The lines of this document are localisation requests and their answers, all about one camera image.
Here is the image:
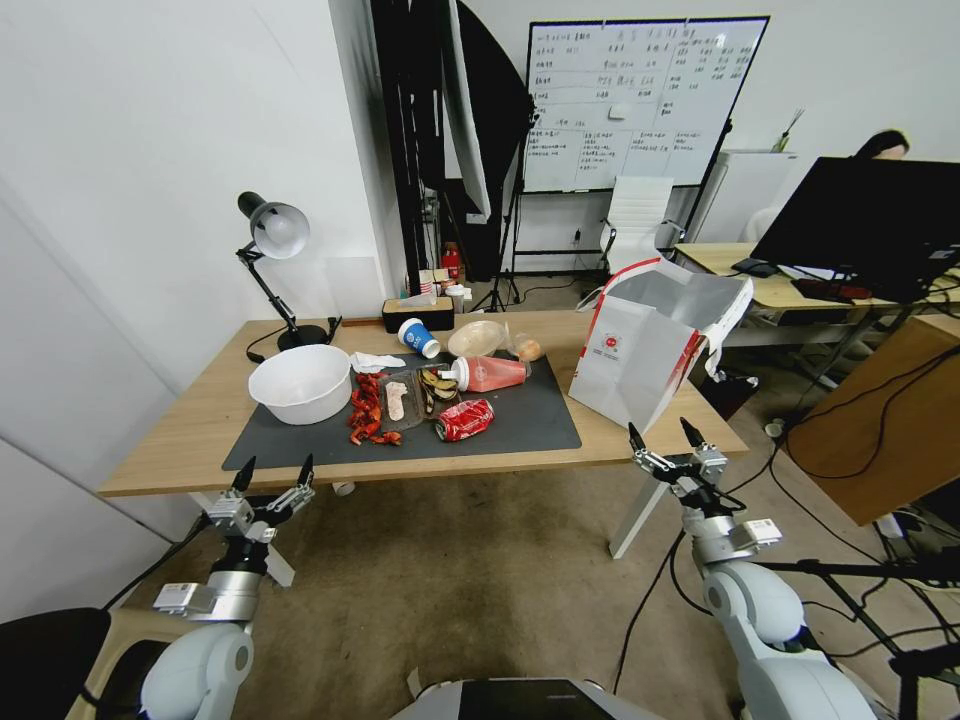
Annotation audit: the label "clear plastic food tray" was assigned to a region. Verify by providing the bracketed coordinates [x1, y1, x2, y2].
[377, 368, 426, 433]

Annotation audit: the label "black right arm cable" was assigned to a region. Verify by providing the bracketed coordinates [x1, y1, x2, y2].
[611, 524, 691, 695]

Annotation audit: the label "light wooden office desk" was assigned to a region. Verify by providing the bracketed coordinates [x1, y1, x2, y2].
[672, 242, 960, 391]

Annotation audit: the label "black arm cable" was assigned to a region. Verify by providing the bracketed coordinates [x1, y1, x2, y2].
[611, 524, 691, 695]
[101, 517, 213, 613]

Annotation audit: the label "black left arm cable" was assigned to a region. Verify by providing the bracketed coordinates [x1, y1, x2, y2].
[101, 517, 213, 613]

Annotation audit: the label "brown wooden panel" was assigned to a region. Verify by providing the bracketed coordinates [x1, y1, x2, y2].
[783, 313, 960, 526]

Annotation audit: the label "person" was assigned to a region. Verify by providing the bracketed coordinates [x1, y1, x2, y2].
[854, 129, 913, 163]

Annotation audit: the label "black red keyboard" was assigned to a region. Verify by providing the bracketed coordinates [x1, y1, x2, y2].
[791, 277, 875, 304]

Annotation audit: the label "black light stand tripod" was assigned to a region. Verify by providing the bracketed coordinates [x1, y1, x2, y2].
[468, 112, 541, 315]

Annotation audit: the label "whiteboard with black frame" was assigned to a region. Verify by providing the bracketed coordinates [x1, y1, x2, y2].
[517, 14, 772, 198]

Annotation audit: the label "white cabinet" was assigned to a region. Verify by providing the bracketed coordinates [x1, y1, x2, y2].
[704, 149, 800, 245]

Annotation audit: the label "large white plastic bowl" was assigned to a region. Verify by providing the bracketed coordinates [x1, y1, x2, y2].
[248, 344, 353, 427]

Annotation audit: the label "wooden table with white legs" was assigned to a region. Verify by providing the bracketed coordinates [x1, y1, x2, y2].
[97, 311, 751, 590]

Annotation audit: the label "red crayfish shells pile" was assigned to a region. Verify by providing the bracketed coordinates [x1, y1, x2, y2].
[345, 372, 404, 448]

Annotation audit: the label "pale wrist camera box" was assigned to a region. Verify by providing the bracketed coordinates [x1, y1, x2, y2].
[691, 442, 729, 485]
[206, 491, 256, 532]

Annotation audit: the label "black computer monitor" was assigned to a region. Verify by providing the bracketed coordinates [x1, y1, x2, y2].
[749, 155, 960, 305]

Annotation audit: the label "blue white paper cup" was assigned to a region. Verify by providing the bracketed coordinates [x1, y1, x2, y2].
[397, 317, 442, 359]

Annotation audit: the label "black tripod stand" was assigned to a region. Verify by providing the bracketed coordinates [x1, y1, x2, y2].
[749, 554, 960, 699]

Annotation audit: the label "white red food delivery bag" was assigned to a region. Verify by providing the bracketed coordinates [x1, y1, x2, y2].
[567, 257, 755, 436]

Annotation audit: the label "black desk lamp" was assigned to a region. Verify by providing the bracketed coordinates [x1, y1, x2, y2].
[236, 191, 343, 365]

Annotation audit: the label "reed diffuser sticks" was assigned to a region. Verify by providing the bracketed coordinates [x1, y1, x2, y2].
[776, 108, 808, 154]

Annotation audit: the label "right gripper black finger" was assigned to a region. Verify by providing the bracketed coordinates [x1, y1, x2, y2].
[626, 420, 685, 490]
[679, 416, 711, 466]

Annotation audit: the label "black hanging backdrop cloth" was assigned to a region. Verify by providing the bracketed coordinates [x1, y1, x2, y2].
[369, 0, 451, 294]

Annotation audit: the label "black tissue box wooden lid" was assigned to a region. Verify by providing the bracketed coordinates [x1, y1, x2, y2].
[380, 293, 456, 335]

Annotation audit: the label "black rounded chair back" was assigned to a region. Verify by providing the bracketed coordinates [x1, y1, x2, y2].
[0, 607, 114, 720]

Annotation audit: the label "clear bag with bun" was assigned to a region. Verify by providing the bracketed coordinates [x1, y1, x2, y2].
[503, 322, 545, 363]

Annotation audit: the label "pink drink bottle white cap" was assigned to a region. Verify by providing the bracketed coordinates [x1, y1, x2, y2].
[449, 355, 534, 394]

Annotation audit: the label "dark grey table mat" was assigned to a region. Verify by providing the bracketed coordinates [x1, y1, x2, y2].
[221, 352, 583, 472]

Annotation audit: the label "black photo softbox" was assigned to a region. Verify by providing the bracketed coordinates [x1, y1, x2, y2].
[438, 0, 535, 223]

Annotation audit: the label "white office chair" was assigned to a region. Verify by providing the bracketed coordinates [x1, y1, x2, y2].
[597, 176, 688, 279]

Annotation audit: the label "crumpled white tissue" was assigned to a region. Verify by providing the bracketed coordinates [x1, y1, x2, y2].
[349, 350, 408, 376]

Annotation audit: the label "crushed red soda can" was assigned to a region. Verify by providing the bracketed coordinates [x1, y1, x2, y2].
[434, 398, 497, 443]

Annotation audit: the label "dark roasted eggplant pieces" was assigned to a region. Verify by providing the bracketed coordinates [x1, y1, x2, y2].
[417, 365, 460, 418]

